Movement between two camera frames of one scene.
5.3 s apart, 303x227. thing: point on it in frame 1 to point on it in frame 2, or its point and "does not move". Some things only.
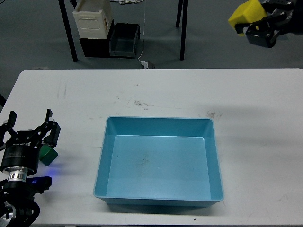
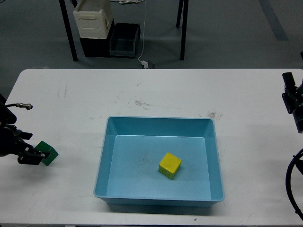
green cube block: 47,154 does not move
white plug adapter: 145,64 does not move
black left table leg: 68,28 does not move
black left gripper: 21,151 to 10,143
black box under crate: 97,48 does not move
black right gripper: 293,23 to 292,98
